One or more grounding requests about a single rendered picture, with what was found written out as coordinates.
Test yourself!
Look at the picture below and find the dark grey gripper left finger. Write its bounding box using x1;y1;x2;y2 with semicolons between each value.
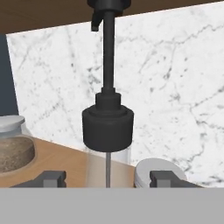
11;170;67;189

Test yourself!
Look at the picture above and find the clear pump bottle black top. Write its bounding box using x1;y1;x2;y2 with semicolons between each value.
81;0;135;189

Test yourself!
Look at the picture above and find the glass jar with grey lid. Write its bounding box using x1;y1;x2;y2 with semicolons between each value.
0;115;37;175

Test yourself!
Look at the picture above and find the white round shaker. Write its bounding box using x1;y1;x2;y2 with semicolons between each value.
134;157;188;189

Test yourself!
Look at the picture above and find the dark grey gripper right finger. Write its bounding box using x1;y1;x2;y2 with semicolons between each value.
149;170;204;189

